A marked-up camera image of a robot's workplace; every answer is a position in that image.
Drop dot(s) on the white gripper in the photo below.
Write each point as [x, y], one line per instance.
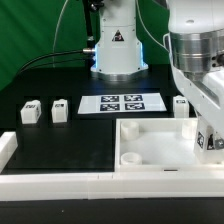
[206, 96]

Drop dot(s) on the white square tabletop tray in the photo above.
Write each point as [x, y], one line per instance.
[160, 144]

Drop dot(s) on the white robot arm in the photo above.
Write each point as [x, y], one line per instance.
[195, 42]

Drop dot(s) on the white tag sheet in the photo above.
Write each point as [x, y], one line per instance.
[140, 102]

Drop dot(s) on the white U-shaped fence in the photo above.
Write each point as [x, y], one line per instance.
[206, 183]

